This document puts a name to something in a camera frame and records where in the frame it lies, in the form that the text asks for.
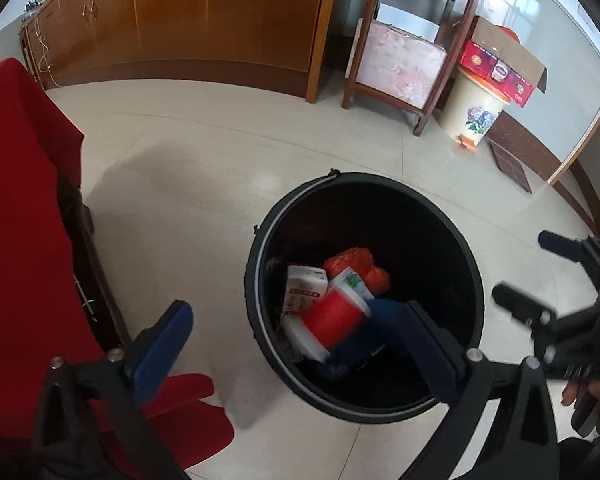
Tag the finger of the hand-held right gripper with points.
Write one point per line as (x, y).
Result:
(557, 244)
(520, 305)

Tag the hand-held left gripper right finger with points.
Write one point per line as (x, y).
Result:
(430, 355)

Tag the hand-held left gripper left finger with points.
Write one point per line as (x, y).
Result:
(162, 355)

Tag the red canister with white lid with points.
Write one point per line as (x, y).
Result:
(332, 322)

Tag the green and white carton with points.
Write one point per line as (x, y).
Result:
(352, 282)

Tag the black plastic bucket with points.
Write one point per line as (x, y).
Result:
(415, 240)

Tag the orange plastic bag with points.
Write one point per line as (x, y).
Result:
(352, 259)

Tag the small red and white box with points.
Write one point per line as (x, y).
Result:
(305, 290)

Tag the person's right hand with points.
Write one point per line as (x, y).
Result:
(592, 405)

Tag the brown floor scale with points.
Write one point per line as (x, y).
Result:
(510, 165)

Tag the person's dark clothed leg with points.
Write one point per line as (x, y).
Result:
(590, 460)

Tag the cream floral pedal bin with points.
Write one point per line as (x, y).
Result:
(472, 110)

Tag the red tablecloth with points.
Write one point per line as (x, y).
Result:
(20, 210)

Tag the red cardboard box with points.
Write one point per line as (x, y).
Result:
(500, 45)

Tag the orange bag in box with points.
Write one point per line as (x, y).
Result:
(510, 34)

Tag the white board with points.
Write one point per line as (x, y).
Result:
(405, 20)

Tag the long wooden cabinet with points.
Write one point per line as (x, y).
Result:
(205, 20)

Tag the dark wooden side table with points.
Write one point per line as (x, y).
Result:
(26, 45)

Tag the small potted plant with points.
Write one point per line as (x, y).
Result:
(32, 3)

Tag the wooden door frame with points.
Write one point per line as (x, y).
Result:
(590, 210)

